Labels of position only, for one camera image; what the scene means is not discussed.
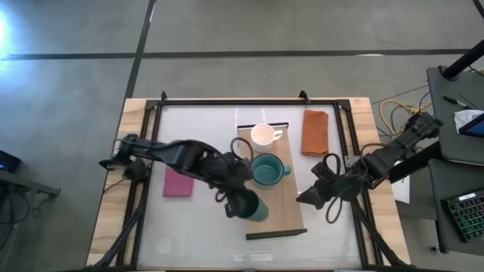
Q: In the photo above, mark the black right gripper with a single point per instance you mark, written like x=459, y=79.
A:
x=338, y=181

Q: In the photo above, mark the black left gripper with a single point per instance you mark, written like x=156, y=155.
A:
x=234, y=175

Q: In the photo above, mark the tall teal cup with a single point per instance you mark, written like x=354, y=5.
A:
x=261, y=214

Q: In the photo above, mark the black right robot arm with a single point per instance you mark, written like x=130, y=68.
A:
x=397, y=147

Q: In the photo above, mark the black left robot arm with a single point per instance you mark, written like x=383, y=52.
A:
x=177, y=155

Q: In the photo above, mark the wooden cutting board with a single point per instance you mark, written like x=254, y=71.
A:
x=280, y=206

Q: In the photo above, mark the magenta folded cloth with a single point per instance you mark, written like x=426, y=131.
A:
x=177, y=185

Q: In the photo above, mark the orange folded cloth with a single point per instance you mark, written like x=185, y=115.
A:
x=315, y=132

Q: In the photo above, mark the white ceramic mug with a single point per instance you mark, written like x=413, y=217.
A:
x=262, y=136

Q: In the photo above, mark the white paper sheet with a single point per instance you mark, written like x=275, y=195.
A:
x=401, y=190

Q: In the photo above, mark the dark grey side desk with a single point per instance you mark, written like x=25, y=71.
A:
x=453, y=151

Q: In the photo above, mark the black keyboard with green keys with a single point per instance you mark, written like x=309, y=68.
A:
x=467, y=215

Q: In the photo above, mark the white tissue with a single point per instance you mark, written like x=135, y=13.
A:
x=463, y=116

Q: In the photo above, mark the black pen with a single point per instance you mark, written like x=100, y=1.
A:
x=455, y=102

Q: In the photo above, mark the black tablet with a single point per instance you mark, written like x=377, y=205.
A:
x=474, y=129

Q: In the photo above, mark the black pole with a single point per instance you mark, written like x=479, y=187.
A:
x=463, y=62

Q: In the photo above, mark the grey metal stand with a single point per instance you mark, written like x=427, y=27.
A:
x=26, y=185

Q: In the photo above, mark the black device with blue light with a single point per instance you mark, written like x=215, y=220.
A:
x=9, y=162

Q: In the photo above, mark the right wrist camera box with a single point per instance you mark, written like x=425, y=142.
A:
x=320, y=171

